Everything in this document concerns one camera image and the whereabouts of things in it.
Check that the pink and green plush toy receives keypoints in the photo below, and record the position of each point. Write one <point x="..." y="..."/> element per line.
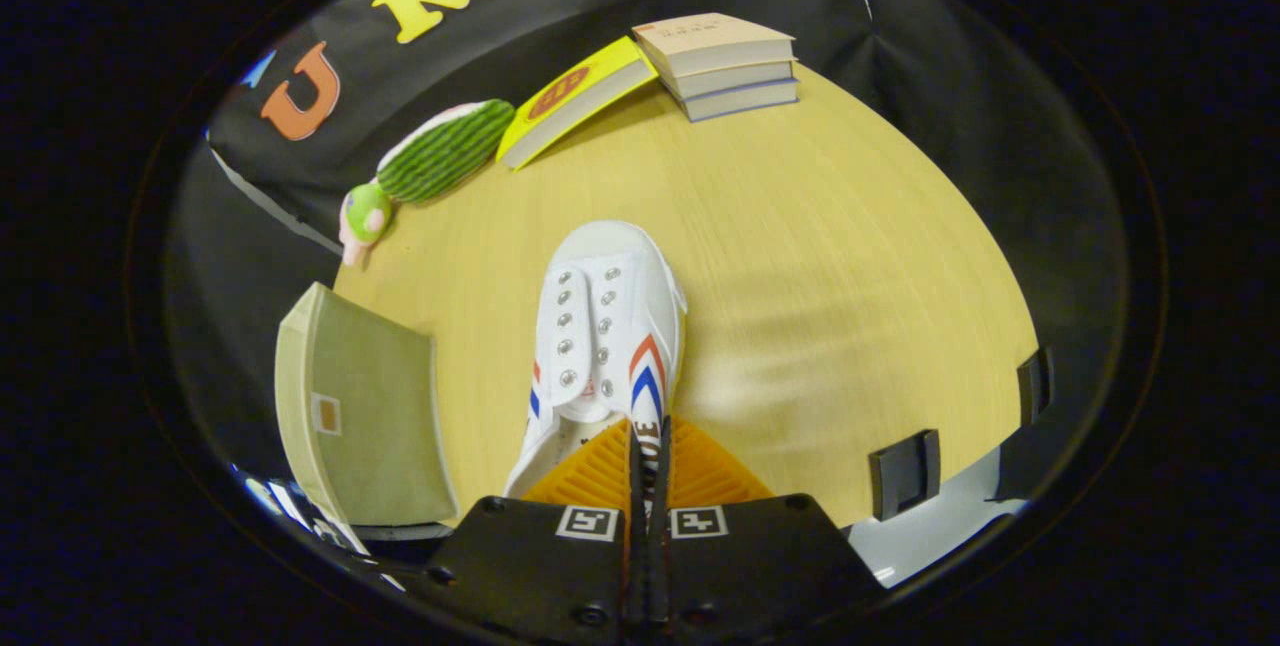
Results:
<point x="362" y="216"/>

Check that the pale paperback book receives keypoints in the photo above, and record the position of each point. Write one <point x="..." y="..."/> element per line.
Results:
<point x="745" y="99"/>
<point x="735" y="76"/>

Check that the pale green fabric storage box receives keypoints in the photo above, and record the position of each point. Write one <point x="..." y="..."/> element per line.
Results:
<point x="380" y="416"/>

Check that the yellow book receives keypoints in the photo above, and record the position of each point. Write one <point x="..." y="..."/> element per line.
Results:
<point x="575" y="96"/>

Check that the black table clamp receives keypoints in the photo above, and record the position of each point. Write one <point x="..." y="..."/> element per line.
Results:
<point x="1035" y="384"/>
<point x="905" y="474"/>

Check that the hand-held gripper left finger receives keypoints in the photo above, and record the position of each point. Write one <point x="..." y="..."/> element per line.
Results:
<point x="635" y="546"/>

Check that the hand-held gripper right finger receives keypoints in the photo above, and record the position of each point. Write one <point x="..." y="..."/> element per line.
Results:
<point x="662" y="546"/>

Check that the watermelon slice plush toy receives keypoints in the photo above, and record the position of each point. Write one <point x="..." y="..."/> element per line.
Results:
<point x="445" y="151"/>

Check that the white canvas shoe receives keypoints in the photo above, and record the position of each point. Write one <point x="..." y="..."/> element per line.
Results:
<point x="610" y="326"/>

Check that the beige cover book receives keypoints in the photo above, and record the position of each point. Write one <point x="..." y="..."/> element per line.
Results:
<point x="715" y="41"/>

